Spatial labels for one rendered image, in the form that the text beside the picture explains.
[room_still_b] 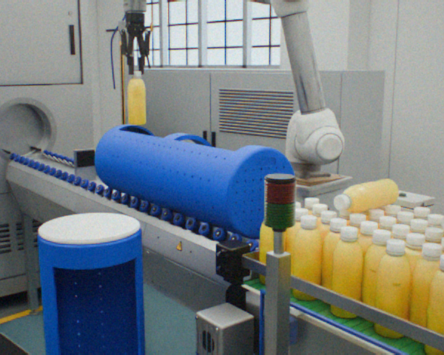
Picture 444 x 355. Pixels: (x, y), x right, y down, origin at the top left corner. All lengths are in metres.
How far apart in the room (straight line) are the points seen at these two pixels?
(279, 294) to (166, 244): 0.86
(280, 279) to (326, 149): 1.05
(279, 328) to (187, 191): 0.72
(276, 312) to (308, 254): 0.26
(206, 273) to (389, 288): 0.71
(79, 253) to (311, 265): 0.59
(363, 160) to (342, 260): 2.39
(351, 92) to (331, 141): 1.37
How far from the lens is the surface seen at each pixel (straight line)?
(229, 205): 1.64
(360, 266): 1.34
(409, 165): 4.63
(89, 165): 2.78
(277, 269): 1.16
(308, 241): 1.40
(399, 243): 1.25
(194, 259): 1.84
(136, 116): 2.28
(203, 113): 4.13
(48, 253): 1.56
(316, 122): 2.17
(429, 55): 4.52
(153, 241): 2.04
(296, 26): 2.17
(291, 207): 1.12
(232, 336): 1.44
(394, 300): 1.27
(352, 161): 3.57
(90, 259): 1.51
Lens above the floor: 1.48
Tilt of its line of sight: 12 degrees down
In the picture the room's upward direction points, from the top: straight up
